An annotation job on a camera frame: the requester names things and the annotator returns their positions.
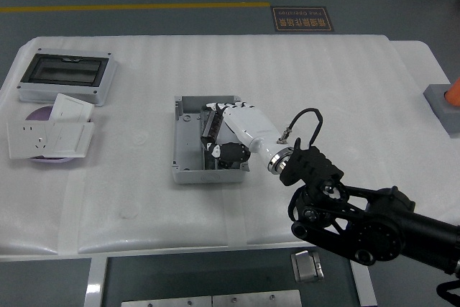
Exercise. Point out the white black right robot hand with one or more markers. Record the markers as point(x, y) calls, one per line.
point(248, 123)

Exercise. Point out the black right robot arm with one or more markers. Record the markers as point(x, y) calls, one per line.
point(377, 228)

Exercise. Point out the open grey junction box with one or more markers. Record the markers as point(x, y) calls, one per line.
point(187, 141)

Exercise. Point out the grey box with dark lid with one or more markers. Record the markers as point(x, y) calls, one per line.
point(102, 82)

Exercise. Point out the white foam mat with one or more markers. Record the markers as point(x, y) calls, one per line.
point(215, 66)

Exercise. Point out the black floor sign orange text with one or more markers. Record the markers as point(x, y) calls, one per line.
point(302, 18)

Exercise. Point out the grey metal plate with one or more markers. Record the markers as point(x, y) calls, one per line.
point(257, 299)
point(165, 301)

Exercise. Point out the grey square base block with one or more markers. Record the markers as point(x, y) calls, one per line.
point(440, 109)

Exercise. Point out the purple round plate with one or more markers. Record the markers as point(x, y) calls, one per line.
point(39, 114)

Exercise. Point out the orange cone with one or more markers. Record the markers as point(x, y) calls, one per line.
point(454, 93)

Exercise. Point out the silver metal bracket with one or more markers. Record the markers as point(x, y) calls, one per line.
point(305, 265)

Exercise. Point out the white wall switch panel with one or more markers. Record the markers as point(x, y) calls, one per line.
point(70, 138)
point(72, 107)

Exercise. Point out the white table frame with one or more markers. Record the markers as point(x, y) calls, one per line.
point(95, 278)

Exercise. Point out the white wall socket panel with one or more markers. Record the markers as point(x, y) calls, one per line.
point(25, 139)

